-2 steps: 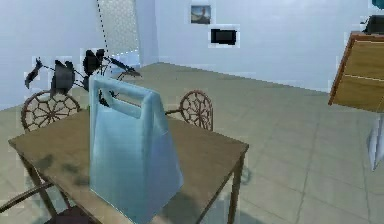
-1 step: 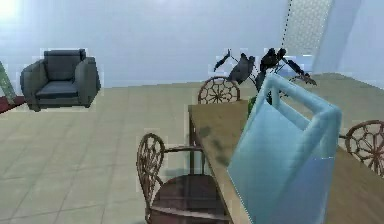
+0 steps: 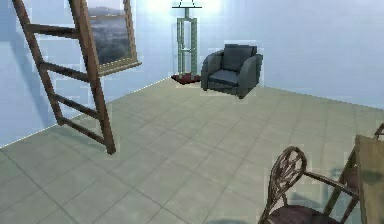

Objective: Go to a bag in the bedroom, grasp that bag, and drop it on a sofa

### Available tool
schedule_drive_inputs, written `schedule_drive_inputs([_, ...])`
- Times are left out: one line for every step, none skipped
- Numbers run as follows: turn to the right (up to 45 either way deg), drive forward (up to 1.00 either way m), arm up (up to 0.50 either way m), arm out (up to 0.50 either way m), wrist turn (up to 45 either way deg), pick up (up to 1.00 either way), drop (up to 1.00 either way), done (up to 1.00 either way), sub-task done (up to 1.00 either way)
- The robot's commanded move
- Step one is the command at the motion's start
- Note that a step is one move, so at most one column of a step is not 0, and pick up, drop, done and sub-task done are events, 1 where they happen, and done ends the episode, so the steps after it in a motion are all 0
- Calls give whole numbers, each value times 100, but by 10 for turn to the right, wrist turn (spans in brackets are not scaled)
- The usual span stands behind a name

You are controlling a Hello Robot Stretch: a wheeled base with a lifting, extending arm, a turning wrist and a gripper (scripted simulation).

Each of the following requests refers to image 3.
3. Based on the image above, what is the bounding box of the brown wooden ladder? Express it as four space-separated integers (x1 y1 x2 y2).
11 0 117 156

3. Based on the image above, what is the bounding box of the brown wooden armchair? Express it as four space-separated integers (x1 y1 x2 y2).
258 145 362 224

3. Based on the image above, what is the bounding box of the brown wooden table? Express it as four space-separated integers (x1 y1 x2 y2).
354 134 384 224

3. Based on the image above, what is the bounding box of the dark grey armchair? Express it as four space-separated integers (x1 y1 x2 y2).
200 43 264 100

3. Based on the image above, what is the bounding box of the brown wooden chair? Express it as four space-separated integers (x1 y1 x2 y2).
373 122 384 140

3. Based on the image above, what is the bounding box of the wooden framed window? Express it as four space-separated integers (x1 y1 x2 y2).
85 0 143 77

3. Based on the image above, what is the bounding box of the green floor lamp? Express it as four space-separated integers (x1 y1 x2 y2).
170 0 203 86

